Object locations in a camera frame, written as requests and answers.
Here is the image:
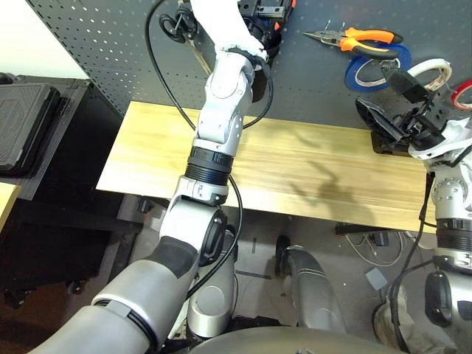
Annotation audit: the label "khaki trouser leg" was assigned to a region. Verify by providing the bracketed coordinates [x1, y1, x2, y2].
[372, 285, 458, 354]

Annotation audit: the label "white tape roll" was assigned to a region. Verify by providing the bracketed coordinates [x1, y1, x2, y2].
[405, 58, 454, 93]

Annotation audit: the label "orange black needle-nose pliers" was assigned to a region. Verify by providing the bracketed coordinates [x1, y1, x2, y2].
[301, 27, 405, 60]

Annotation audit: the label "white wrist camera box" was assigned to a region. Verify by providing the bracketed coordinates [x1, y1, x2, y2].
[190, 0, 268, 62]
[408, 117, 472, 165]

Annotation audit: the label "black handled scissors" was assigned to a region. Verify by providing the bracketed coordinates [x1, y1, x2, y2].
[159, 6, 214, 77]

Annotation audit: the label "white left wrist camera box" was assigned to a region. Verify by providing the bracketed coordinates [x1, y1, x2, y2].
[190, 0, 268, 62]

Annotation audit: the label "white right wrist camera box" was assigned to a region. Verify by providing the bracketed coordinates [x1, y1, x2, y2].
[408, 117, 472, 165]

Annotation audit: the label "grey square floor box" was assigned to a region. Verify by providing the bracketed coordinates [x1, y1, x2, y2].
[364, 268, 390, 291]

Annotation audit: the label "black power adapter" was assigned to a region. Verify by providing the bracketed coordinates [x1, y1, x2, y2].
[368, 231, 391, 247]

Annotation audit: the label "wire pliers holder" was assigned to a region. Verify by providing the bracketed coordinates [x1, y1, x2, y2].
[320, 20, 347, 47]

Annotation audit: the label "white floor cable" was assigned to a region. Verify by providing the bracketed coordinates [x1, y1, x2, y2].
[346, 231, 406, 267]

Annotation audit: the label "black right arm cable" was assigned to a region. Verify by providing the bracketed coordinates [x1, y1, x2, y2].
[389, 171, 438, 351]

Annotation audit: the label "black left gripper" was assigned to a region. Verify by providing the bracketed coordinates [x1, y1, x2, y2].
[237, 0, 294, 41]

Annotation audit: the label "short black left wrist cable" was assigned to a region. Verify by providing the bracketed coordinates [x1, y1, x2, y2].
[241, 64, 274, 130]

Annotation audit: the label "long black left arm cable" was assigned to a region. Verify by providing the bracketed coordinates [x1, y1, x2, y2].
[145, 0, 244, 300]

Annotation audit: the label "black rectangular box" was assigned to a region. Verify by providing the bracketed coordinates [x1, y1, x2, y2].
[370, 128, 427, 159]

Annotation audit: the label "grey robot torso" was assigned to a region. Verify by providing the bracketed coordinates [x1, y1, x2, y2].
[187, 326, 406, 354]

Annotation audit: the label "long black floor tape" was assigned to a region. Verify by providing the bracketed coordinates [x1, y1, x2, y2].
[235, 270, 272, 280]

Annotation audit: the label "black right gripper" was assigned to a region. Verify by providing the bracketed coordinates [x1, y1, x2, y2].
[355, 69, 449, 148]

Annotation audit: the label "black table foot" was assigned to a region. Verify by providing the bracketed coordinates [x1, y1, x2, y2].
[335, 222, 406, 237]

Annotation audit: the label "red tape roll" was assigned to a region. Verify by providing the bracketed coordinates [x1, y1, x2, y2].
[451, 79, 472, 111]

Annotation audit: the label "blue tape roll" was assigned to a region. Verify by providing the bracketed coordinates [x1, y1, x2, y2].
[344, 42, 413, 93]

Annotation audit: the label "black ribbed tool case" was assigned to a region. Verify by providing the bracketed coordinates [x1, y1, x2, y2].
[0, 83, 62, 177]

